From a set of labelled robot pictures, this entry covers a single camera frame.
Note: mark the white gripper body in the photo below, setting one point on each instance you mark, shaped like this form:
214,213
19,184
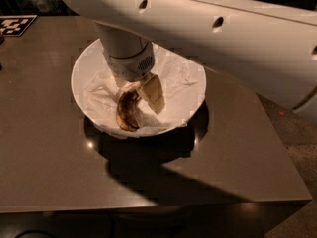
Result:
132,66

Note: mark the white crumpled paper towel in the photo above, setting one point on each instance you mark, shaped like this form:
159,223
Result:
178,83

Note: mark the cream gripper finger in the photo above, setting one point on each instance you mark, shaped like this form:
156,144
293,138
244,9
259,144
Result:
150,90
119,81

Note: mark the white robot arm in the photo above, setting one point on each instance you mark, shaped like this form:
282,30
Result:
269,48

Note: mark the brown overripe banana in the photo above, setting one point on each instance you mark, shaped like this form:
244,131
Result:
126,107

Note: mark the white bowl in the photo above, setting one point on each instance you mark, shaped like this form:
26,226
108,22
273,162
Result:
185,83

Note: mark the black white fiducial marker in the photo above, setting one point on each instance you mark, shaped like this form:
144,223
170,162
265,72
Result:
16,25

